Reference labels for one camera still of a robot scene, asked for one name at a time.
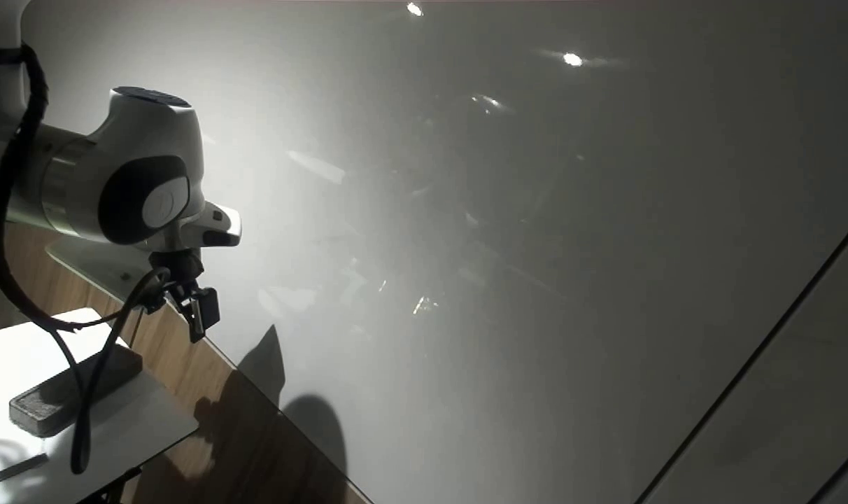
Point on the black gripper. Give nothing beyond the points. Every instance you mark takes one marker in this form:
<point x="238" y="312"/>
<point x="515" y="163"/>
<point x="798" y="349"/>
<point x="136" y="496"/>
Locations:
<point x="186" y="276"/>

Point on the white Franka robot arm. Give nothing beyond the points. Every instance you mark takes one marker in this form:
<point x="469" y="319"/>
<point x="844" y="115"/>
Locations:
<point x="67" y="185"/>

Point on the large white whiteboard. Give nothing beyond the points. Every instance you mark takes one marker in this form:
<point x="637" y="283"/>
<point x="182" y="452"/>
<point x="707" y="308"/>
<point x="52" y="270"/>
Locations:
<point x="535" y="234"/>

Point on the white rounded side table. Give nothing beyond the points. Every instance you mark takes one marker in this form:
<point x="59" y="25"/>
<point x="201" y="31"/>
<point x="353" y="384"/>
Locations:
<point x="153" y="422"/>

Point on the grey adjoining board panel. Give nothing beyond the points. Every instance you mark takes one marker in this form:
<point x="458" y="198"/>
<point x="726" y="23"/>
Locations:
<point x="795" y="409"/>

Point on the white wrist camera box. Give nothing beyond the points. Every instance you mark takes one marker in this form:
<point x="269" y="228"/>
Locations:
<point x="218" y="226"/>

